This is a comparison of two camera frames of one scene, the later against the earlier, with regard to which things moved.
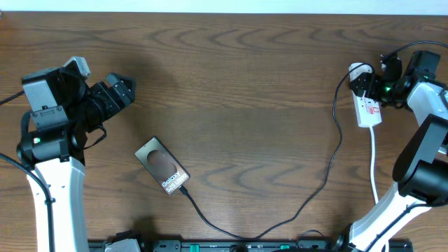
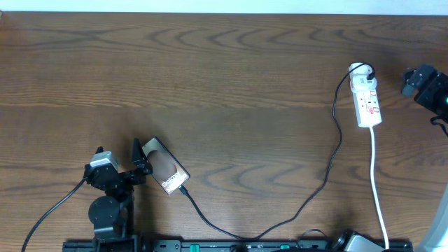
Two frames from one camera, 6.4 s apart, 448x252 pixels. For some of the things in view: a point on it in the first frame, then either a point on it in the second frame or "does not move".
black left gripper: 115,103 to 144,169
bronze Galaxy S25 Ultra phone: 162,164 does not move
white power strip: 368,112 does not move
